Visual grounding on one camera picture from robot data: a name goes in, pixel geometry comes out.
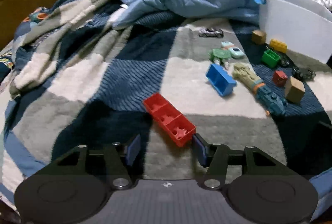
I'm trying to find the blue toy brick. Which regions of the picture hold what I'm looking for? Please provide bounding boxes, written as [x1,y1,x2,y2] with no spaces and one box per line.
[206,63,237,97]

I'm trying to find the black toy car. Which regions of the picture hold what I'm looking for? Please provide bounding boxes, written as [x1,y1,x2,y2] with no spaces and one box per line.
[292,66,316,82]

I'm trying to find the beige and teal toy gun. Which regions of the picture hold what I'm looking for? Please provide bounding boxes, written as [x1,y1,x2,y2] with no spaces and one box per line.
[232,63,287,115]

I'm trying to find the plaid blue grey blanket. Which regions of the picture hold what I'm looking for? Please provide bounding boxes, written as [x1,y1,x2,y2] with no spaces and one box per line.
[1,0,331,209]

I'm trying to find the small wooden cube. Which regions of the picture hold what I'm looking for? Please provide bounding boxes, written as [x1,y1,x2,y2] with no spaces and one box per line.
[251,29,267,45]

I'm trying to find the small red toy cube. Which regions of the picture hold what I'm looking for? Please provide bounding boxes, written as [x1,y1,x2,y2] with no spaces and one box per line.
[272,71,288,87]

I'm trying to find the large wooden cube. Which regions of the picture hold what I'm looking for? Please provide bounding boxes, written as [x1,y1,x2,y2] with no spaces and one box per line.
[285,76,306,104]

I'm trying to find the green toy with drills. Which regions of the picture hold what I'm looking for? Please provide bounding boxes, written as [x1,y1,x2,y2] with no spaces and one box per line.
[209,49,231,70]

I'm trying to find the green toy brick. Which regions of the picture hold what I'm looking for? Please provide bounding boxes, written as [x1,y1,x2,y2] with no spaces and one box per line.
[261,49,280,68]

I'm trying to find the mint capsule toy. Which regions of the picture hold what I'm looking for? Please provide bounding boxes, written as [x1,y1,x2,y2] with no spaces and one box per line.
[221,41,245,59]

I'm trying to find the silver toy car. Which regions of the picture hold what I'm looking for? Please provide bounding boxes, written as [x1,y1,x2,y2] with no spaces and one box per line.
[199,28,224,38]

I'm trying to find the white plastic storage bin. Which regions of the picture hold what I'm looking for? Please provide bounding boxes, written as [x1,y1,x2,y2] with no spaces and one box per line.
[259,0,331,63]

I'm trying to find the yellow toy brick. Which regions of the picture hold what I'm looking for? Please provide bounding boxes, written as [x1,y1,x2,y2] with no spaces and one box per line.
[269,38,288,54]

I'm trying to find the red long toy brick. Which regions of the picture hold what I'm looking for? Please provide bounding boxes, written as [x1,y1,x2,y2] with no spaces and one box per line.
[143,93,196,147]

